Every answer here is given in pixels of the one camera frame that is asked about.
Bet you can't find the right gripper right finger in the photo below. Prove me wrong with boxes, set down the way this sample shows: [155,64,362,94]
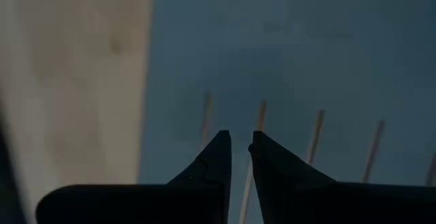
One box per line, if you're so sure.
[248,131,436,224]

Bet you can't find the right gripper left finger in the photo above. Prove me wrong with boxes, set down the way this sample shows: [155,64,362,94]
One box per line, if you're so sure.
[35,130,232,224]

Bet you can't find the slotted grey bin divider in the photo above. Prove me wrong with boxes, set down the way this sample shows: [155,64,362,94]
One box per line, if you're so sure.
[136,0,436,224]

